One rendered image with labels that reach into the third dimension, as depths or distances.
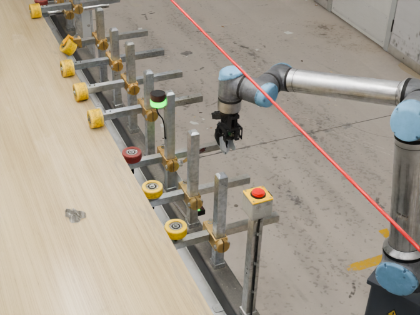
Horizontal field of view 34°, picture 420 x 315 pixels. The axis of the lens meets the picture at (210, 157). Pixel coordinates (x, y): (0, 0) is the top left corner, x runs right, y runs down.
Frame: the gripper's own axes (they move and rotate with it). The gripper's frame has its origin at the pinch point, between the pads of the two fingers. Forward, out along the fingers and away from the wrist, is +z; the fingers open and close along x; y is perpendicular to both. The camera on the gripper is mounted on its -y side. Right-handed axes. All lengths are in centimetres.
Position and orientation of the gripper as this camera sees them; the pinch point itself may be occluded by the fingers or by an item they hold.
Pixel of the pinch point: (224, 150)
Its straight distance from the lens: 270.6
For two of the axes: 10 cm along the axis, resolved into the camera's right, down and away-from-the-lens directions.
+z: -0.3, 8.2, 5.7
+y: 4.2, 5.3, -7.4
